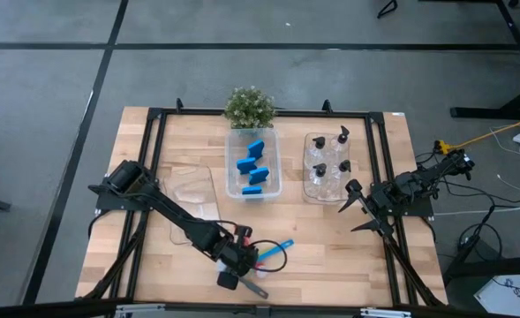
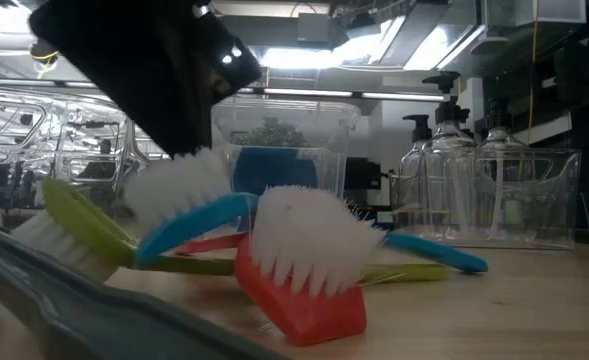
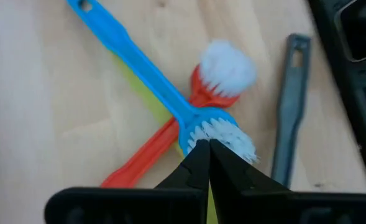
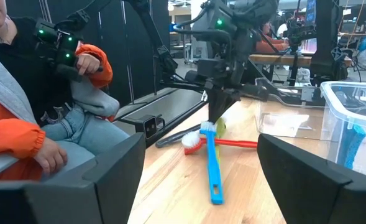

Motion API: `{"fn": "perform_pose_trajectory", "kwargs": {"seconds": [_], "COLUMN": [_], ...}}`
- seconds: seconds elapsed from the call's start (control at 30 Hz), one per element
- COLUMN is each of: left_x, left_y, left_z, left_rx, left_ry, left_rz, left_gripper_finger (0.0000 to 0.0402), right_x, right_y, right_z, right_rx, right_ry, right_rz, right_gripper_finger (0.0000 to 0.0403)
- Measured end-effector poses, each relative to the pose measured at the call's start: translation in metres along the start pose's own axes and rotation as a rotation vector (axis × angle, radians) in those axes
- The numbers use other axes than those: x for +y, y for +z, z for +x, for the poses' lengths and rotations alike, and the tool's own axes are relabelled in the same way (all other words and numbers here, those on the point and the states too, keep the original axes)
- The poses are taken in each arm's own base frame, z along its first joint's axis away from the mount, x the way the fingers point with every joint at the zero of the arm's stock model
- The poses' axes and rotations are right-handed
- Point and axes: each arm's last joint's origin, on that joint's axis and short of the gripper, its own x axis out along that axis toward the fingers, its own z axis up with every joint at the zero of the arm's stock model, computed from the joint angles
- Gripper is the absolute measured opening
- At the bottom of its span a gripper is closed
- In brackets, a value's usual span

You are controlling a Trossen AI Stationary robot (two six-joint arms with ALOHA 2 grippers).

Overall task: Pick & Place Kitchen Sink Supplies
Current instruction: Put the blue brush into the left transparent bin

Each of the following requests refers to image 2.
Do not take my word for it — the small artificial green plant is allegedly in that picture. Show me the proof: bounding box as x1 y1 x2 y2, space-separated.
233 117 308 149

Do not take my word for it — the blue sponge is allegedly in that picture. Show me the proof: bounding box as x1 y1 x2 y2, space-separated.
233 147 320 196

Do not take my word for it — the black box device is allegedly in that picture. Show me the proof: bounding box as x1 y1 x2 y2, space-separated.
343 156 391 191

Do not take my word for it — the blue dish brush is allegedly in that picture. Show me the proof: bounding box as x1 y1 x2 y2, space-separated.
122 148 490 274

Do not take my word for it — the red dish brush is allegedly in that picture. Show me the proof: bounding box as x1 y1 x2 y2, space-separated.
173 184 386 347

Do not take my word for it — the translucent plastic tub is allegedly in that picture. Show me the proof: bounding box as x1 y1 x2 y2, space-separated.
211 94 363 236

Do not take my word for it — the green dish brush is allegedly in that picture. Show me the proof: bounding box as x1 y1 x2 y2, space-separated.
11 176 450 286

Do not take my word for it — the ceiling light strip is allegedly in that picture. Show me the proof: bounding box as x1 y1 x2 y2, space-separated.
263 88 445 102

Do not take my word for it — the small green object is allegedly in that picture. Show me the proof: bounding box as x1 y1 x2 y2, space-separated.
503 199 525 225

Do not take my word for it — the yellow extension cable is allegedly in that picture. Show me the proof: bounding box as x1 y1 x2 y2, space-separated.
520 19 541 151

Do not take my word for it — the grey ceiling box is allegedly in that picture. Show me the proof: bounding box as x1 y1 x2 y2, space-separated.
296 12 333 45

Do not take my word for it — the grey dish brush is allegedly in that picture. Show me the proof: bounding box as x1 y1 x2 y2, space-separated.
0 179 288 360

